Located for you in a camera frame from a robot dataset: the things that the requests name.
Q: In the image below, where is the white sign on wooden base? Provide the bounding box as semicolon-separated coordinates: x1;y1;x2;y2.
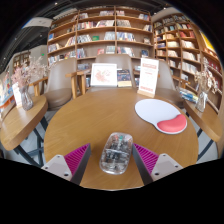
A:
137;57;160;99

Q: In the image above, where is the wide wooden bookshelf unit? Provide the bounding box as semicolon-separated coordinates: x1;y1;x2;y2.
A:
45;4;155;68

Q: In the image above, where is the round wooden side table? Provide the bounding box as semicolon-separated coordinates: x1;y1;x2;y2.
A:
182;99;224;144
0;94;49;168

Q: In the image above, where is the stack of colourful books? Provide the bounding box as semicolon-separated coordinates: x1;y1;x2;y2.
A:
178;85;200;104

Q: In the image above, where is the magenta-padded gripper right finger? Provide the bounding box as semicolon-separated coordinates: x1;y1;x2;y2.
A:
131;143;184;186

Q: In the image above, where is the small white card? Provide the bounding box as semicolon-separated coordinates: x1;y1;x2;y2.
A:
11;82;24;109

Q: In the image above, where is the glass vase with pink flowers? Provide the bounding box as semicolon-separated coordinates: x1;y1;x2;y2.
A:
10;56;51;112

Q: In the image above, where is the brown padded wooden armchair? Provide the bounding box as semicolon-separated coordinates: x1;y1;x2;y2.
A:
65;53;141;98
29;57;78;111
154;59;191;109

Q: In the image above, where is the dark-covered book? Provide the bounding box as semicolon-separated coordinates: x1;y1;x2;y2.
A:
116;68;133;88

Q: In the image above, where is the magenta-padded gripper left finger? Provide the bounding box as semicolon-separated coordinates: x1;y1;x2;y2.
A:
41;143;92;186

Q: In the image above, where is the transparent computer mouse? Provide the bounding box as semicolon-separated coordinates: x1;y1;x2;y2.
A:
99;132;134;176

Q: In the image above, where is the distant wooden bookshelf unit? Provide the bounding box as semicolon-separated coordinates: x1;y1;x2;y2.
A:
12;49;32;73

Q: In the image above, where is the white framed floral picture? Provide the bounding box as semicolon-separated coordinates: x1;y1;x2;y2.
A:
89;62;118;88

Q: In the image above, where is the white mouse pad, red wrist rest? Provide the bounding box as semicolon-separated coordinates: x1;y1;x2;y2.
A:
134;98;188;135

